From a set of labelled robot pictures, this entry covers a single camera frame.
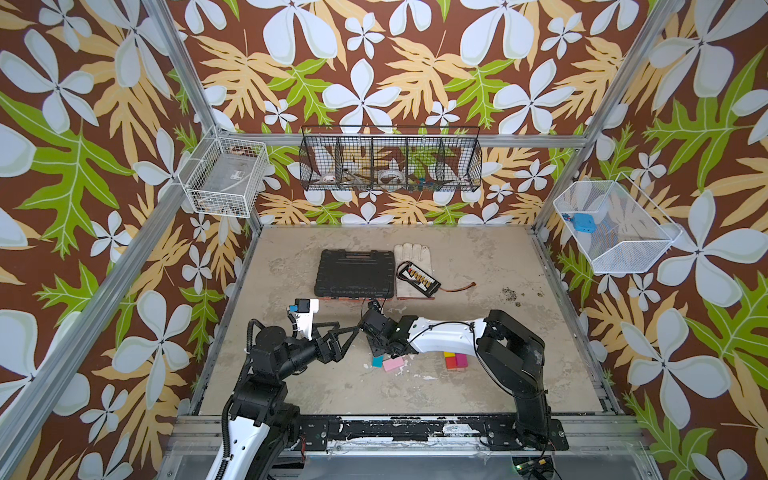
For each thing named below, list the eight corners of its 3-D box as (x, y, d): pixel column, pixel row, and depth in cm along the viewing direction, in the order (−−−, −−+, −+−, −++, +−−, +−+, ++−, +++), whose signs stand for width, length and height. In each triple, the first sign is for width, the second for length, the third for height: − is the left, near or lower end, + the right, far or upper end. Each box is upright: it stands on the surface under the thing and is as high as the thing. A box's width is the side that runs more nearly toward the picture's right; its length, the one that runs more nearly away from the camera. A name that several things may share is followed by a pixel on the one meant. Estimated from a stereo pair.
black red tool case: (315, 302, 100) (312, 294, 96) (322, 258, 112) (320, 249, 108) (394, 302, 100) (395, 294, 96) (393, 258, 112) (393, 249, 108)
